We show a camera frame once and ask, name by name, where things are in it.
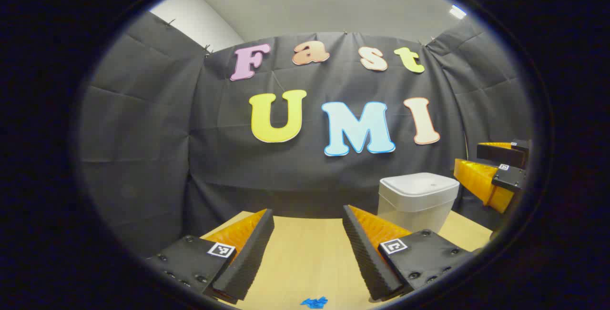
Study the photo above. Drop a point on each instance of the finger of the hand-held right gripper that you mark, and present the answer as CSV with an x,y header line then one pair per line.
x,y
476,179
500,154

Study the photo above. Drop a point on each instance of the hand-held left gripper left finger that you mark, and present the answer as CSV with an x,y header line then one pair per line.
x,y
248,262

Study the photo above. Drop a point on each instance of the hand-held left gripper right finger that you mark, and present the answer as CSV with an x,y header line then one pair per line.
x,y
364,257

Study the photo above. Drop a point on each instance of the white desktop garbage bin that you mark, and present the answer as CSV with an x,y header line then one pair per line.
x,y
414,205

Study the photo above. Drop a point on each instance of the blue paper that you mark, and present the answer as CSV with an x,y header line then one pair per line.
x,y
314,303

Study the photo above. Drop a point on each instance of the wooden desktop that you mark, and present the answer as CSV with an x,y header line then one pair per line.
x,y
305,262

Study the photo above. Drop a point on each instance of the ceiling light panel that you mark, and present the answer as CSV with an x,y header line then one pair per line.
x,y
457,12

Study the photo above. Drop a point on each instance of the black backdrop cloth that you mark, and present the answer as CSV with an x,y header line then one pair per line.
x,y
157,134

